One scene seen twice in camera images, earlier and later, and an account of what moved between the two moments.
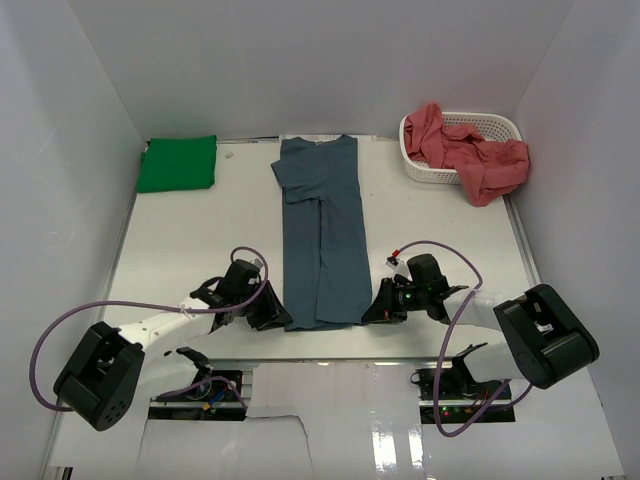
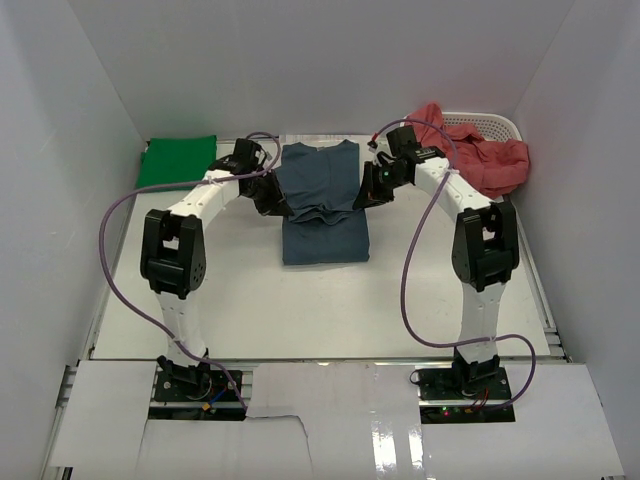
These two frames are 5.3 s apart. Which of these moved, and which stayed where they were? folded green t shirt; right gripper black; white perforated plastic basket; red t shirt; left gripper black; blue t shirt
Moved: left gripper black; right gripper black; blue t shirt
Stayed: red t shirt; folded green t shirt; white perforated plastic basket
